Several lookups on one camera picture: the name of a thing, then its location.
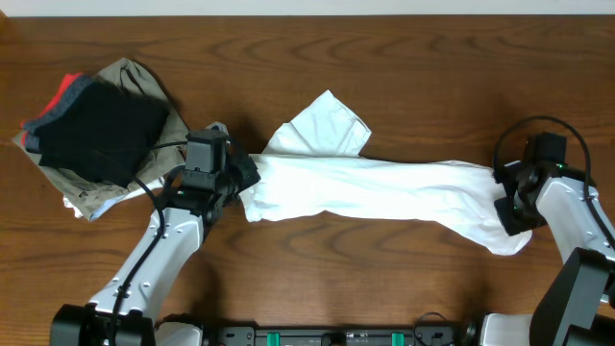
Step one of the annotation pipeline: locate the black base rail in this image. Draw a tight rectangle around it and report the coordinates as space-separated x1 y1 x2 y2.
160 311 481 346

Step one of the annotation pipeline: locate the red folded garment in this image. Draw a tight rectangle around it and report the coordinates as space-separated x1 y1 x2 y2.
19 72 84 145

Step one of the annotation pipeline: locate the white printed t-shirt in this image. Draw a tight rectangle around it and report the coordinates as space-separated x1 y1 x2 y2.
240 91 532 256

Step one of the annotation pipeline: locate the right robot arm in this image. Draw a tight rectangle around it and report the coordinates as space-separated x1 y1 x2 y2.
478 160 614 345

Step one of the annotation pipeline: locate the white folded garment bottom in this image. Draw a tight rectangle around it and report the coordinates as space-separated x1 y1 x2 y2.
62 188 145 221

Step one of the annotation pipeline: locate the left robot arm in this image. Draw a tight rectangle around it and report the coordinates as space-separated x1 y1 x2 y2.
50 139 259 345

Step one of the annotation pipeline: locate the khaki folded garment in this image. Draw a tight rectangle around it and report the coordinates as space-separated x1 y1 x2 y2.
13 59 188 215

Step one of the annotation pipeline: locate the grey blue folded garment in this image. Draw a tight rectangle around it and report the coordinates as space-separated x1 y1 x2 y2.
21 74 96 155

